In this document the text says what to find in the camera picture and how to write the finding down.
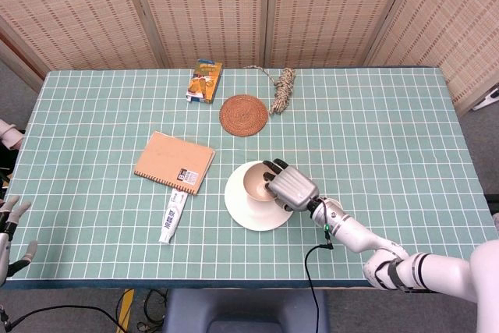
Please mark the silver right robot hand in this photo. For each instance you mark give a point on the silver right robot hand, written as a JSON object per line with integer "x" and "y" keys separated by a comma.
{"x": 292, "y": 188}

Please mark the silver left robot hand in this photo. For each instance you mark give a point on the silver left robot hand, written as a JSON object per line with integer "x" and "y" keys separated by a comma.
{"x": 8, "y": 224}

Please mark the beige plastic bowl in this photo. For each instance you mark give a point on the beige plastic bowl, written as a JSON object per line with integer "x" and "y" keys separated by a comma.
{"x": 254, "y": 185}

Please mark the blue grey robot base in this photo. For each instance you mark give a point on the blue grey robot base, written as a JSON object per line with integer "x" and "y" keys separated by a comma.
{"x": 245, "y": 311}

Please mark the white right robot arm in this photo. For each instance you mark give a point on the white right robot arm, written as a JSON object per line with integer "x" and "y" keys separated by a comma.
{"x": 351, "y": 227}

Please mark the white paper plate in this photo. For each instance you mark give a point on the white paper plate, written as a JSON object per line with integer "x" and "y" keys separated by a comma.
{"x": 249, "y": 217}

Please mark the round brown rattan coaster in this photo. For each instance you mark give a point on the round brown rattan coaster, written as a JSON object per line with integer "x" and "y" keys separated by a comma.
{"x": 243, "y": 115}

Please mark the white cylindrical fitting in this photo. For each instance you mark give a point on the white cylindrical fitting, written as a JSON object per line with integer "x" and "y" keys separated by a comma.
{"x": 8, "y": 133}

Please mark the green grid tablecloth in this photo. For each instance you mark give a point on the green grid tablecloth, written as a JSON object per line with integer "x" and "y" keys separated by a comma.
{"x": 370, "y": 134}

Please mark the white pink toothpaste tube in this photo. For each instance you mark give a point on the white pink toothpaste tube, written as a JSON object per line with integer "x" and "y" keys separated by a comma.
{"x": 173, "y": 216}

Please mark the kraft spiral notebook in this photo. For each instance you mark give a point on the kraft spiral notebook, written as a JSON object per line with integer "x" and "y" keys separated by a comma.
{"x": 171, "y": 161}

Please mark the orange blue snack box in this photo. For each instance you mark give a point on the orange blue snack box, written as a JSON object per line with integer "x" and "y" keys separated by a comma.
{"x": 204, "y": 81}

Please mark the bamboo folding screen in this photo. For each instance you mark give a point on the bamboo folding screen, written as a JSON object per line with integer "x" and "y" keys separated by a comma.
{"x": 214, "y": 9}

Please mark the white screen foot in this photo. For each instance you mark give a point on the white screen foot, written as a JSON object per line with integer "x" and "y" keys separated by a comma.
{"x": 487, "y": 101}

